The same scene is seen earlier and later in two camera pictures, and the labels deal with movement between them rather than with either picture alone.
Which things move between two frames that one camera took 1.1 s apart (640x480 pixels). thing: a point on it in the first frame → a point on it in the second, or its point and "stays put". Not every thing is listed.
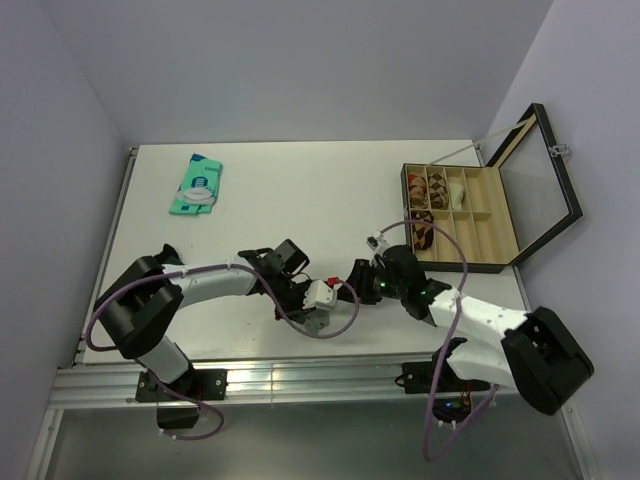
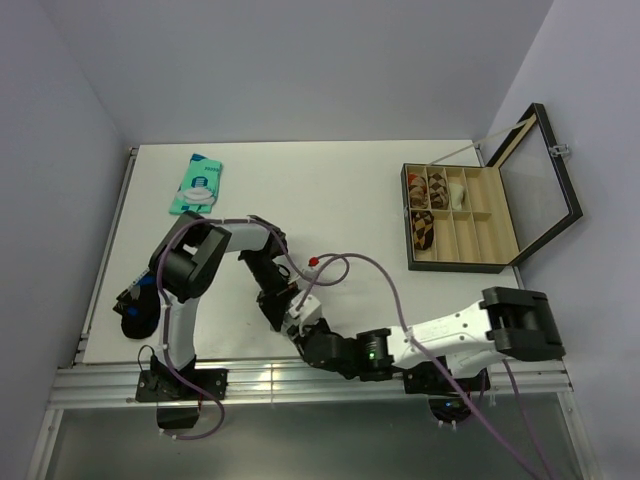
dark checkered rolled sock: (423, 234) stays put
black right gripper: (356, 286) → (300, 339)
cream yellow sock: (456, 191) stays put
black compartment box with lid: (465, 218) stays put
